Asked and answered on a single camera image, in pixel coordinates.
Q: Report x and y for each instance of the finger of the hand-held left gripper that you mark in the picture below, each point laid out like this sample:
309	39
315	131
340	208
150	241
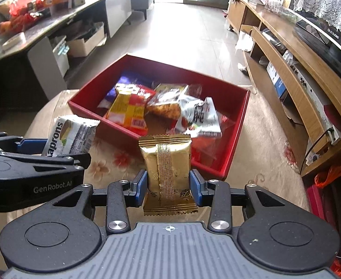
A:
57	162
32	146

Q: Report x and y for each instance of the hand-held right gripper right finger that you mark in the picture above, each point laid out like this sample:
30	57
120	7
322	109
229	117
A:
195	187

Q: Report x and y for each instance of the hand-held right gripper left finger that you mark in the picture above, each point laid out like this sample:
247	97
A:
141	186

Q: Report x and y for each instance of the gold foil snack packet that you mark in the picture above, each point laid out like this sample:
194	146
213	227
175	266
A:
170	168

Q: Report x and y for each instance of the white snack packet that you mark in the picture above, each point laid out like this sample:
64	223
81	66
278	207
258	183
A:
71	133

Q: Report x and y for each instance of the red cardboard box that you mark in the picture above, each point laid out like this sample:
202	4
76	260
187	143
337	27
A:
237	128

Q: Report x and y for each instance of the red yellow snack packet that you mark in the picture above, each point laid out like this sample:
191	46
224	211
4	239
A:
126	113

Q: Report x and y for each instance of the white packet with dark print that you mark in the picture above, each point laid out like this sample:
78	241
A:
201	113

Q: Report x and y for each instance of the blue wafer biscuit packet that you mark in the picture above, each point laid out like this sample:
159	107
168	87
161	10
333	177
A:
125	80

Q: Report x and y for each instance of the brown snack clear packet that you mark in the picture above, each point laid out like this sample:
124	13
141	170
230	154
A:
164	107

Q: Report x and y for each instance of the white tray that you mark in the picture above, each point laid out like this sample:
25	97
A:
13	40

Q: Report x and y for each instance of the dark long coffee table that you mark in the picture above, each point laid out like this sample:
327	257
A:
27	37

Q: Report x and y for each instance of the white storage box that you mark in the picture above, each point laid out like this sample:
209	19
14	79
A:
86	42

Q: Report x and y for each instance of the red crate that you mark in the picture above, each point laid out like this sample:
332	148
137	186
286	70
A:
318	203

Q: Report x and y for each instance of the red plastic bag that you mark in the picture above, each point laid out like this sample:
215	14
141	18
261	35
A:
25	13

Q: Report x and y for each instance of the orange plastic bag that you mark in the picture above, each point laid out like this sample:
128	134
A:
336	174

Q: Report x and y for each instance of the wooden tv stand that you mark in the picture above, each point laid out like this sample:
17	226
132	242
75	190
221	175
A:
292	72

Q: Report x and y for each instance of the white paper bag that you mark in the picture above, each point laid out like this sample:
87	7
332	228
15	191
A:
244	42

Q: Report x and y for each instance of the black television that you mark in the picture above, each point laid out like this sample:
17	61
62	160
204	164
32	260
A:
327	37

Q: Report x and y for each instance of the television with lace cover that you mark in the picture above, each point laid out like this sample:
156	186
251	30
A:
327	0

